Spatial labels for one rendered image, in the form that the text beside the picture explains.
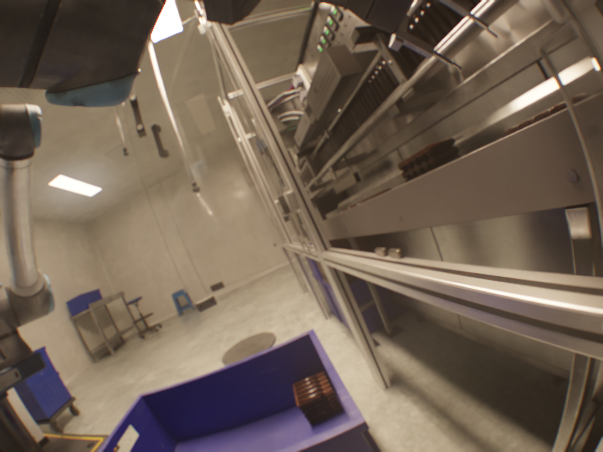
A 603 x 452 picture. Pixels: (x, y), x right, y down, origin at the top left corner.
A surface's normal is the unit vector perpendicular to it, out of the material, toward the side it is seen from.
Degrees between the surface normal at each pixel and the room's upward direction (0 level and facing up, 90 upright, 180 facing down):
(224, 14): 135
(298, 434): 0
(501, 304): 90
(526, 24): 90
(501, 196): 90
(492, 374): 0
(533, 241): 90
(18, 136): 145
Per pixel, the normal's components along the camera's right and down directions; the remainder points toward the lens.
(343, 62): 0.15, -0.04
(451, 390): -0.42, -0.91
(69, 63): 0.58, 0.81
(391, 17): -0.33, 0.94
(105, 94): 0.85, 0.47
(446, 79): -0.90, 0.41
